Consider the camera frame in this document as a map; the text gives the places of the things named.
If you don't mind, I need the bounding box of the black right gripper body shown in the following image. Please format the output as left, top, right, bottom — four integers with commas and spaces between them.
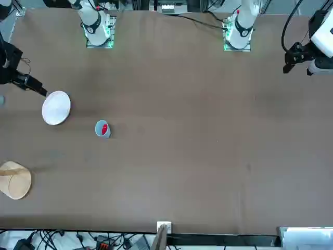
0, 39, 23, 85

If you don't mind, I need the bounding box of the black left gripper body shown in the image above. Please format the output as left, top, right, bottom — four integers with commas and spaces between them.
292, 42, 313, 59

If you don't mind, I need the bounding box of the blue plastic cup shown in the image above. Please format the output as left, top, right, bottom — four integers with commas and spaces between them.
94, 119, 113, 139

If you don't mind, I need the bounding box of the pink plate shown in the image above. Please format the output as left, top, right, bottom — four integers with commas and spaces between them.
41, 90, 72, 127

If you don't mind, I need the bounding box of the wooden cup rack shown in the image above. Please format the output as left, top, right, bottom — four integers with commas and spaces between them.
0, 160, 33, 201

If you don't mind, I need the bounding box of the small black power adapter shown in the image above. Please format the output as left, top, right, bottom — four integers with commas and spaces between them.
12, 238, 36, 250

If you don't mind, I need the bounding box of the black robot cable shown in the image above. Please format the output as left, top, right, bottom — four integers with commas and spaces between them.
280, 0, 313, 53

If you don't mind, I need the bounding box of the black cable across table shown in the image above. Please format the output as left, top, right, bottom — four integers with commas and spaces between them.
166, 12, 228, 30

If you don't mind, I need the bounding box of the long cable duct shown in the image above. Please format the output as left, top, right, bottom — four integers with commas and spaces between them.
166, 233, 279, 247

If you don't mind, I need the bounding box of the aluminium post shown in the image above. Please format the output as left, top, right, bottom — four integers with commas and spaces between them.
150, 221, 172, 250

